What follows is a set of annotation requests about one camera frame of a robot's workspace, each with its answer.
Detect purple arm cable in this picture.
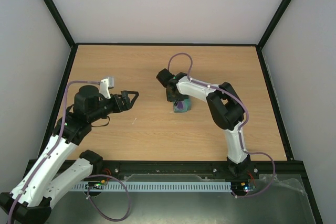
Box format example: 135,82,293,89
167,52,276,199
6,79,132,222

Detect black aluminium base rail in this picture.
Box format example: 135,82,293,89
27,159,305,182

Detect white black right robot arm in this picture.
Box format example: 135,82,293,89
156,68,250,178

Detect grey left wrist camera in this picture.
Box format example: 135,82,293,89
99,77,114,99

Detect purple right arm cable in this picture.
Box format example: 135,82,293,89
167,52,276,199

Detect light blue slotted cable duct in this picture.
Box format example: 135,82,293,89
70,182,232,193

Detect black enclosure frame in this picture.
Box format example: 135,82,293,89
38,0,323,223

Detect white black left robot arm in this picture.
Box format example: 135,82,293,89
1,81,139,223

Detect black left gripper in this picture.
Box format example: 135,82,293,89
89,91,139,122

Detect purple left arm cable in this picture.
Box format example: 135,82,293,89
6,79,132,222

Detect pink transparent sunglasses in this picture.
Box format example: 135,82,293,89
174,100,184,111

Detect grey glasses case green lining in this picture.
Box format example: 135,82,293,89
173,98,192,113

